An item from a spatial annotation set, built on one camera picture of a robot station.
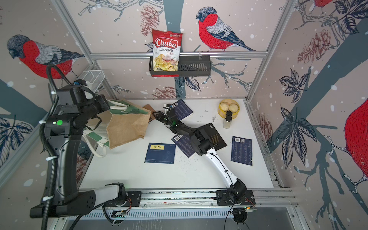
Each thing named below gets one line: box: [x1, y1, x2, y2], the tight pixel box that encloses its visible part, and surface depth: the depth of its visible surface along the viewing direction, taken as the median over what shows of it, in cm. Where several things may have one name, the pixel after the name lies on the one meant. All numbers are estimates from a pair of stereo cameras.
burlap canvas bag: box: [82, 99, 152, 158], surface depth 73 cm
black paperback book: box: [201, 122, 228, 151], surface depth 97 cm
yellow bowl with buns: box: [217, 98, 241, 120], surface depth 110 cm
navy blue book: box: [171, 98, 194, 121], surface depth 116 cm
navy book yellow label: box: [144, 142, 176, 165], surface depth 92 cm
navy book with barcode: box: [171, 134, 196, 159], surface depth 96 cm
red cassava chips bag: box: [151, 29, 183, 78], surface depth 86 cm
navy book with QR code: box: [230, 136, 253, 166], surface depth 92 cm
